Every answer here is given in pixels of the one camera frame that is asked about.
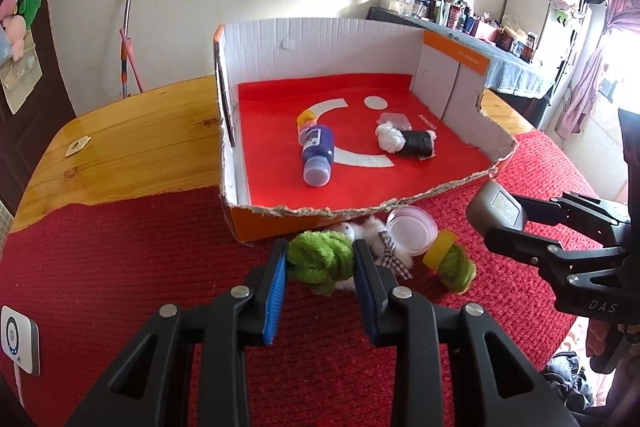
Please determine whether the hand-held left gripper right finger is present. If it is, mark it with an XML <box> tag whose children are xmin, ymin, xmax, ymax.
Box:
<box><xmin>351</xmin><ymin>239</ymin><xmax>576</xmax><ymax>427</ymax></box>

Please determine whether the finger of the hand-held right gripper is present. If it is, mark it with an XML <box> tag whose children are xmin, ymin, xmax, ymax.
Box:
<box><xmin>484</xmin><ymin>224</ymin><xmax>626</xmax><ymax>288</ymax></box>
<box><xmin>510</xmin><ymin>192</ymin><xmax>631</xmax><ymax>228</ymax></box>

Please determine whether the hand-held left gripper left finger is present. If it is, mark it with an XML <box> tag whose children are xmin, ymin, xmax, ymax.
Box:
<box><xmin>67</xmin><ymin>239</ymin><xmax>290</xmax><ymax>427</ymax></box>

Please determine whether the brown plastic case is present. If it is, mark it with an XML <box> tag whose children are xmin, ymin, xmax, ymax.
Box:
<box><xmin>466</xmin><ymin>182</ymin><xmax>526</xmax><ymax>239</ymax></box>

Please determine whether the green fluffy scrunchie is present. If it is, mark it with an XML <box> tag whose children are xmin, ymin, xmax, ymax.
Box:
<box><xmin>437</xmin><ymin>244</ymin><xmax>477</xmax><ymax>294</ymax></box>
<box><xmin>286</xmin><ymin>231</ymin><xmax>357</xmax><ymax>298</ymax></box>

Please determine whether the white fluffy bunny hair clip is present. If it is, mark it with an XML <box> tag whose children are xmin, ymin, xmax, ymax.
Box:
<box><xmin>332</xmin><ymin>217</ymin><xmax>415</xmax><ymax>293</ymax></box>

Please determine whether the clear round plastic lid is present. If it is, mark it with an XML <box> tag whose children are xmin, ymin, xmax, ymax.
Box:
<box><xmin>386</xmin><ymin>207</ymin><xmax>438</xmax><ymax>257</ymax></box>

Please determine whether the yellow bottle cap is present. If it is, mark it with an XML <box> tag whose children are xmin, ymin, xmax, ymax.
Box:
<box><xmin>422</xmin><ymin>230</ymin><xmax>457</xmax><ymax>269</ymax></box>

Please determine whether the purple ink bottle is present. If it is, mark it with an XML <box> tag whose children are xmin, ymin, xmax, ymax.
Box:
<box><xmin>299</xmin><ymin>124</ymin><xmax>337</xmax><ymax>186</ymax></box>

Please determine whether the black and white plush roll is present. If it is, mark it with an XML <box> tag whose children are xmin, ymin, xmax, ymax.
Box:
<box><xmin>375</xmin><ymin>121</ymin><xmax>438</xmax><ymax>160</ymax></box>

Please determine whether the clear square plastic box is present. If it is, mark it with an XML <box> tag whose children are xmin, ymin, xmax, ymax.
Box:
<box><xmin>378</xmin><ymin>111</ymin><xmax>413</xmax><ymax>131</ymax></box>

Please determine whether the yellow-haired doll figurine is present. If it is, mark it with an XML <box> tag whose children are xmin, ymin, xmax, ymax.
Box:
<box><xmin>296</xmin><ymin>109</ymin><xmax>318</xmax><ymax>142</ymax></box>

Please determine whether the orange cardboard box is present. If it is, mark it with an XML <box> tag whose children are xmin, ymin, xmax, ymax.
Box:
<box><xmin>212</xmin><ymin>18</ymin><xmax>518</xmax><ymax>248</ymax></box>

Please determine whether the dark cloth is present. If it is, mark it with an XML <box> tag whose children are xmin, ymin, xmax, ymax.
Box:
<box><xmin>542</xmin><ymin>352</ymin><xmax>596</xmax><ymax>413</ymax></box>

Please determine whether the purple curtain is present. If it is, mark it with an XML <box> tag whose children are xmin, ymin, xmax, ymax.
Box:
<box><xmin>555</xmin><ymin>0</ymin><xmax>640</xmax><ymax>140</ymax></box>

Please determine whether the red knitted mat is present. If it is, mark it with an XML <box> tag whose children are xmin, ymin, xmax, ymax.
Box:
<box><xmin>0</xmin><ymin>129</ymin><xmax>626</xmax><ymax>427</ymax></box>

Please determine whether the side table with blue cloth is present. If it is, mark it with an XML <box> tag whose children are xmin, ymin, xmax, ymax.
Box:
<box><xmin>367</xmin><ymin>6</ymin><xmax>553</xmax><ymax>98</ymax></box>

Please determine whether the white adhesive hook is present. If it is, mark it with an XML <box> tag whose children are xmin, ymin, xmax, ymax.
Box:
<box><xmin>65</xmin><ymin>136</ymin><xmax>92</xmax><ymax>158</ymax></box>

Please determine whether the white square device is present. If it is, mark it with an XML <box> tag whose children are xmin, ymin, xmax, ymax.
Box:
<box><xmin>0</xmin><ymin>305</ymin><xmax>41</xmax><ymax>376</ymax></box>

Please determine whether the metal stick with orange tip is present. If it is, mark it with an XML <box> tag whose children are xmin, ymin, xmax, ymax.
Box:
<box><xmin>120</xmin><ymin>0</ymin><xmax>138</xmax><ymax>98</ymax></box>

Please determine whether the beige paper bag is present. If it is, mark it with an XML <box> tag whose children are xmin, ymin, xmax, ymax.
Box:
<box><xmin>0</xmin><ymin>52</ymin><xmax>43</xmax><ymax>115</ymax></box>

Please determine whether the pink plush toy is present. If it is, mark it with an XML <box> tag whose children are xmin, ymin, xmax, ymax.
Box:
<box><xmin>0</xmin><ymin>0</ymin><xmax>28</xmax><ymax>60</ymax></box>

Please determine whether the green plush toy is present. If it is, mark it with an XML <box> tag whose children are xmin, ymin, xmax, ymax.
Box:
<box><xmin>17</xmin><ymin>0</ymin><xmax>42</xmax><ymax>28</ymax></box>

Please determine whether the pink plastic handle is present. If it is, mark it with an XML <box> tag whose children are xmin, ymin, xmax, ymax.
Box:
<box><xmin>119</xmin><ymin>29</ymin><xmax>146</xmax><ymax>92</ymax></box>

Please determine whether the white cable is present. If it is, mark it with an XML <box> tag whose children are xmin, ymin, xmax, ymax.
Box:
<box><xmin>12</xmin><ymin>367</ymin><xmax>26</xmax><ymax>408</ymax></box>

